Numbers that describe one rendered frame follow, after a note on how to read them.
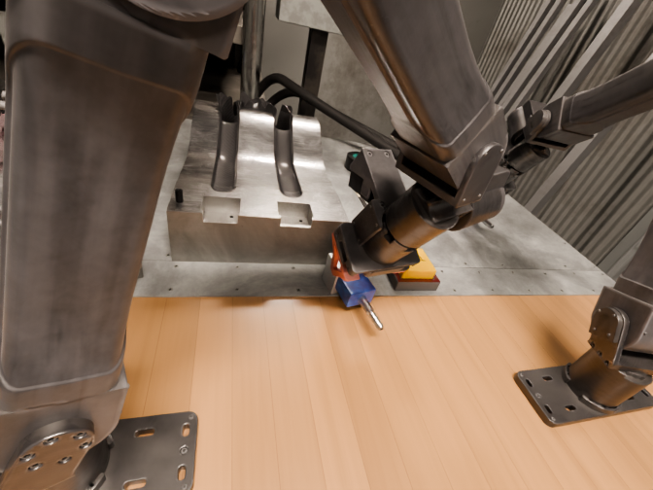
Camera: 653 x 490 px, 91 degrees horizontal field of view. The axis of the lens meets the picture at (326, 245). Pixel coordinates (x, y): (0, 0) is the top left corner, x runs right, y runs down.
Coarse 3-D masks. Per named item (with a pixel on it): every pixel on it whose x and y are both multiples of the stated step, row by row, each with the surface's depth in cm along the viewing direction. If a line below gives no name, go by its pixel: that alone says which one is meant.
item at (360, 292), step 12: (324, 276) 51; (336, 276) 47; (360, 276) 48; (336, 288) 48; (348, 288) 45; (360, 288) 46; (372, 288) 46; (348, 300) 45; (360, 300) 46; (372, 312) 44
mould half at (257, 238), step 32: (192, 128) 62; (256, 128) 66; (320, 128) 71; (192, 160) 57; (256, 160) 62; (320, 160) 67; (192, 192) 48; (224, 192) 49; (256, 192) 51; (320, 192) 55; (192, 224) 45; (224, 224) 46; (256, 224) 47; (320, 224) 49; (192, 256) 48; (224, 256) 49; (256, 256) 51; (288, 256) 52; (320, 256) 53
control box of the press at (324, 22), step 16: (288, 0) 101; (304, 0) 102; (320, 0) 102; (288, 16) 103; (304, 16) 104; (320, 16) 105; (320, 32) 112; (336, 32) 109; (320, 48) 115; (304, 64) 122; (320, 64) 118; (304, 80) 121; (320, 80) 122; (304, 112) 128
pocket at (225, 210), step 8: (208, 200) 48; (216, 200) 48; (224, 200) 49; (232, 200) 49; (240, 200) 49; (208, 208) 49; (216, 208) 49; (224, 208) 49; (232, 208) 50; (208, 216) 48; (216, 216) 49; (224, 216) 49; (232, 216) 50
